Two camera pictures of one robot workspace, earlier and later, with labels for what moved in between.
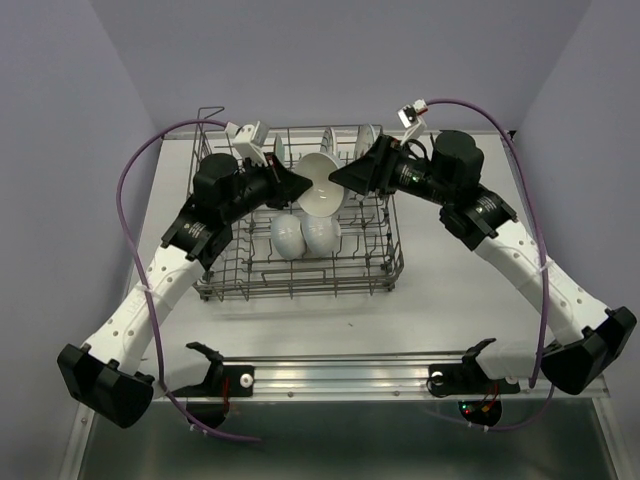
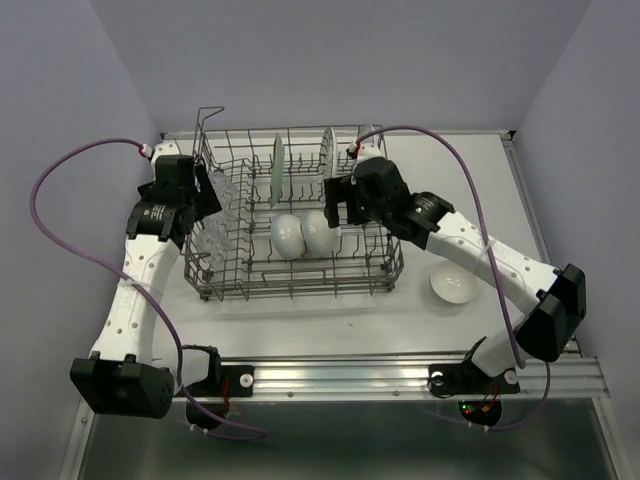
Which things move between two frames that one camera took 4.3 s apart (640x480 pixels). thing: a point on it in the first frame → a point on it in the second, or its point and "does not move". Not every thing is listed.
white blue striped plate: x=328 y=144 does not move
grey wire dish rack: x=331 y=241 does not move
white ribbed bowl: x=325 y=198 → x=453 y=282
